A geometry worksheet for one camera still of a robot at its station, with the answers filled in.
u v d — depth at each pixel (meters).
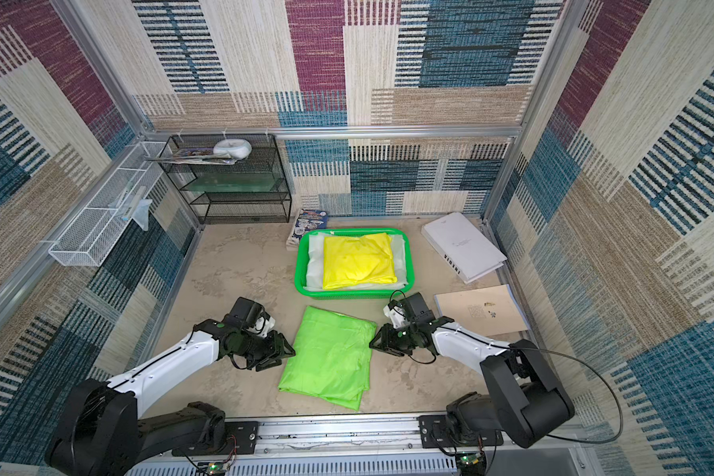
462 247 1.08
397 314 0.83
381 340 0.82
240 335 0.67
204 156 0.79
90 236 0.72
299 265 0.96
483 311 0.94
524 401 0.43
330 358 0.83
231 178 1.06
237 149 0.89
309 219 1.18
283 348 0.77
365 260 0.94
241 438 0.73
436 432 0.73
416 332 0.69
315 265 0.99
